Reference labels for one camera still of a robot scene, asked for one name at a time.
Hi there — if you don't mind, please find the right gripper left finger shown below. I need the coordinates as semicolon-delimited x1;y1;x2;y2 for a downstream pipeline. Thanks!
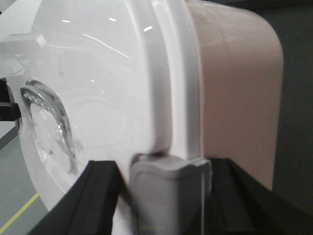
29;161;118;235

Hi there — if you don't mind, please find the white lidded plastic bin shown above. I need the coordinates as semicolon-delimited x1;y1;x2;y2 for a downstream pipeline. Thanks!
0;0;283;235

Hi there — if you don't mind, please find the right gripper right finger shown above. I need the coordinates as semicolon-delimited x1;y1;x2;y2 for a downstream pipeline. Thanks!
209;158;313;235

